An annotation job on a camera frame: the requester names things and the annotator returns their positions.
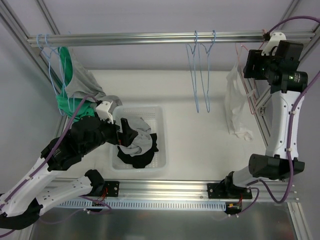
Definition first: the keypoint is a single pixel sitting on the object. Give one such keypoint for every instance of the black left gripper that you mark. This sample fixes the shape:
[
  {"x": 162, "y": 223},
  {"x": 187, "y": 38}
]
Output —
[{"x": 119, "y": 136}]

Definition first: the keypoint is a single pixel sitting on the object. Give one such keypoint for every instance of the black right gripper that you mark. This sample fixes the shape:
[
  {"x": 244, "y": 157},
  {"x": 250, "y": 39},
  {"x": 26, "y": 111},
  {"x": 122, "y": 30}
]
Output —
[{"x": 252, "y": 64}]

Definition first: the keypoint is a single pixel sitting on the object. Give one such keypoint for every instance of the grey tank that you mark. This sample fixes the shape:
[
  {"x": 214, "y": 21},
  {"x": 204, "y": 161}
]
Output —
[
  {"x": 142, "y": 142},
  {"x": 84, "y": 83}
]

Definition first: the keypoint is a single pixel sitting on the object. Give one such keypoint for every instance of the pink wire hanger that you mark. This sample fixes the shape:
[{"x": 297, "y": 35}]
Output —
[{"x": 250, "y": 91}]

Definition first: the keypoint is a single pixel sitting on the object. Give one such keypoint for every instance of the black tank top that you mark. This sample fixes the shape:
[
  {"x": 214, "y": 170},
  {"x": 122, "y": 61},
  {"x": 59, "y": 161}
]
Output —
[{"x": 140, "y": 161}]

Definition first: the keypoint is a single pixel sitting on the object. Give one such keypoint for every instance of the white tank top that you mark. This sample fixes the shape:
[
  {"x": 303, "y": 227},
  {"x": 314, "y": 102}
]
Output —
[{"x": 234, "y": 102}]

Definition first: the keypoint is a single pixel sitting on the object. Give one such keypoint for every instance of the blue hanger of grey top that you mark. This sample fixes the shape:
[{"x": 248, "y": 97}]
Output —
[{"x": 206, "y": 88}]

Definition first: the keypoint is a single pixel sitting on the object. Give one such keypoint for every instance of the blue wire hanger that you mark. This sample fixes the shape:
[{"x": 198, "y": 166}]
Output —
[{"x": 191, "y": 54}]

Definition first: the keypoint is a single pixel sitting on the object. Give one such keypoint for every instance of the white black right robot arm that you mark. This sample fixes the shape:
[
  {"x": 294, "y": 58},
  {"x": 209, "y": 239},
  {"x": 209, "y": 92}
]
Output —
[{"x": 281, "y": 158}]

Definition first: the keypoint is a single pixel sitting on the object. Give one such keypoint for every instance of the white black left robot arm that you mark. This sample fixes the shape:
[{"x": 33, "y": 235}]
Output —
[{"x": 23, "y": 205}]

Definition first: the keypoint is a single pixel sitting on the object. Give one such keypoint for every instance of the green tank top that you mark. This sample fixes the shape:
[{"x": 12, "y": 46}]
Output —
[{"x": 77, "y": 82}]

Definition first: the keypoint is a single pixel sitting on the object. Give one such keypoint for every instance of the blue hanger far left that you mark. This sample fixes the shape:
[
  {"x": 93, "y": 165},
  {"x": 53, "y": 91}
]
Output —
[{"x": 47, "y": 51}]

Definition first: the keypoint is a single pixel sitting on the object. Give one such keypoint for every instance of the white plastic perforated basket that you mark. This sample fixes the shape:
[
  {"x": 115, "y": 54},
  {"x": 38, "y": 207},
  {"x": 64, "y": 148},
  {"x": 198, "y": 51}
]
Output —
[{"x": 153, "y": 116}]

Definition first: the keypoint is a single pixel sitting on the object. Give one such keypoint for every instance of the aluminium hanging rod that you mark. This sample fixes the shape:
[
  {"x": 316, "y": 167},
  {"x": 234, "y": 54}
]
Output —
[{"x": 117, "y": 39}]

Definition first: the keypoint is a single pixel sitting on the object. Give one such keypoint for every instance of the aluminium frame right rail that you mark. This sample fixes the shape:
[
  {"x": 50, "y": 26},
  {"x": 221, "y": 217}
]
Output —
[{"x": 265, "y": 105}]

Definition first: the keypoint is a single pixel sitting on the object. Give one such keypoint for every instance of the aluminium frame rail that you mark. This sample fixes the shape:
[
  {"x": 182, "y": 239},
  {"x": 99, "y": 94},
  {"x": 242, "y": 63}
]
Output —
[
  {"x": 265, "y": 105},
  {"x": 183, "y": 190},
  {"x": 61, "y": 152}
]

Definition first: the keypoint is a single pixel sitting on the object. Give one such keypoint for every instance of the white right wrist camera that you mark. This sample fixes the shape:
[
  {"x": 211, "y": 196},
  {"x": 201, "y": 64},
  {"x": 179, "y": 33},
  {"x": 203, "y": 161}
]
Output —
[{"x": 273, "y": 41}]

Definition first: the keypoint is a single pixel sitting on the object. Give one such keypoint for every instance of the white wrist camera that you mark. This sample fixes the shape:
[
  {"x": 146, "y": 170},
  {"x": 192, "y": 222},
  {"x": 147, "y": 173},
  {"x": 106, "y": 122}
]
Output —
[
  {"x": 105, "y": 111},
  {"x": 273, "y": 41}
]

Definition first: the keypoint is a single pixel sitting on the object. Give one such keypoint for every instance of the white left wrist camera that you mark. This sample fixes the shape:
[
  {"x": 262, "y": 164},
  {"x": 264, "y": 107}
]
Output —
[{"x": 105, "y": 111}]

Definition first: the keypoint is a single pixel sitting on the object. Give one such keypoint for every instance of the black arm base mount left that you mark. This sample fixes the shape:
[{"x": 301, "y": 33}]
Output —
[{"x": 109, "y": 189}]

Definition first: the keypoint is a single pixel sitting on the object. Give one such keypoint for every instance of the aluminium frame left rail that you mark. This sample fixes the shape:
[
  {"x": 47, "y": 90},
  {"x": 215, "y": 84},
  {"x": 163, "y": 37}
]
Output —
[{"x": 61, "y": 152}]

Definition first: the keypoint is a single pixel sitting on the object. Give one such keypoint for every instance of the white slotted cable duct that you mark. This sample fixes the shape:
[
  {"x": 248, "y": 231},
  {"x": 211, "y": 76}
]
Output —
[{"x": 126, "y": 204}]

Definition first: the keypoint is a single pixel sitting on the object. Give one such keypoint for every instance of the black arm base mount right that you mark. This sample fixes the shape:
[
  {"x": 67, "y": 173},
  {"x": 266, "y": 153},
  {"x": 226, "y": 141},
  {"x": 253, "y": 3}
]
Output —
[{"x": 217, "y": 190}]

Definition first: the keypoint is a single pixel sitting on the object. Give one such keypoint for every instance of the aluminium frame front rail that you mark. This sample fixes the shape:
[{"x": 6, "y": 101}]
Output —
[{"x": 183, "y": 190}]

